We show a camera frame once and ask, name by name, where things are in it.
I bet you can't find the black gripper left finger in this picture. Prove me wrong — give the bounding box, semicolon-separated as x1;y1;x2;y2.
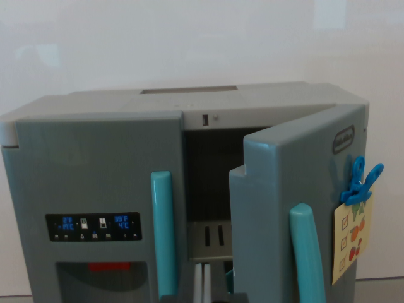
180;263;203;303

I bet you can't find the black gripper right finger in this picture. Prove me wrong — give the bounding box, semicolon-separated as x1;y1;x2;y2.
203;263;227;303

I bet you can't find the blue plastic clip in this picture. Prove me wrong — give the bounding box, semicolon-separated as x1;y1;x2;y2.
339;155;385;206

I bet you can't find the teal fridge bin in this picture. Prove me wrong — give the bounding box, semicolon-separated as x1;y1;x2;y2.
223;267;236;295

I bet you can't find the grey slotted fridge shelf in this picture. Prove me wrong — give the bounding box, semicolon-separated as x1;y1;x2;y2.
187;220;234;262

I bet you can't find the light grey toy fridge body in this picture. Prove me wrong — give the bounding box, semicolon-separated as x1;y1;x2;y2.
0;81;370;303

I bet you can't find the red dispenser lever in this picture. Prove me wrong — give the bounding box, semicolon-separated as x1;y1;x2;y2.
88;261;131;273

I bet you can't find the black temperature display panel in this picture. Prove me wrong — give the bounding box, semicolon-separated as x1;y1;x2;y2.
45;211;143;242

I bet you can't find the cream shopping list card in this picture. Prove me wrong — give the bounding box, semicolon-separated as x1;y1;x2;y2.
331;184;375;287

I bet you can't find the oval logo badge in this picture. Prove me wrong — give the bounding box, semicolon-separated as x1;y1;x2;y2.
332;124;355;155

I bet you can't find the teal handle on display door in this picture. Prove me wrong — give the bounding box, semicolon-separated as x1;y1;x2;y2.
150;170;177;303

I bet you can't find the teal handle on logo door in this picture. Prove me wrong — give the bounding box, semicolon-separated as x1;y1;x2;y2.
289;202;326;303

